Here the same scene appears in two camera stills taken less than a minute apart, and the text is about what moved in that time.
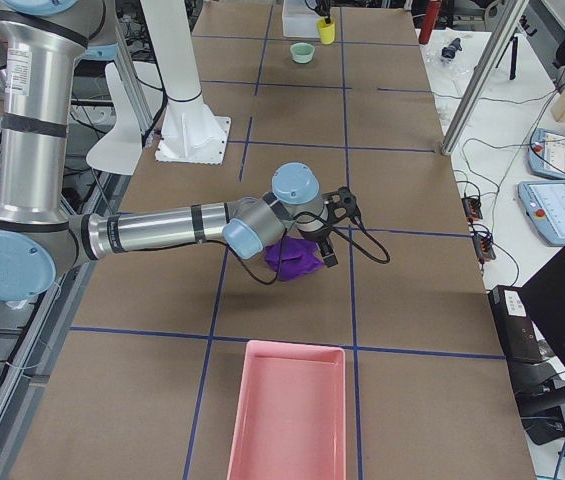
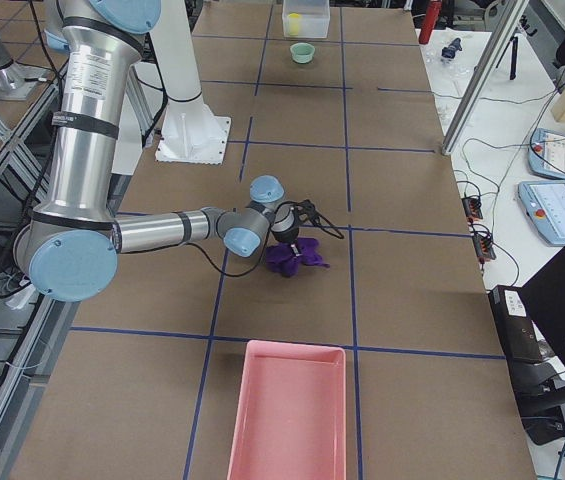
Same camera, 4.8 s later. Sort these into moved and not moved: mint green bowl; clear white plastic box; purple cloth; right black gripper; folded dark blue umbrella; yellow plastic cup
Moved: yellow plastic cup; right black gripper
Not moved: clear white plastic box; folded dark blue umbrella; purple cloth; mint green bowl
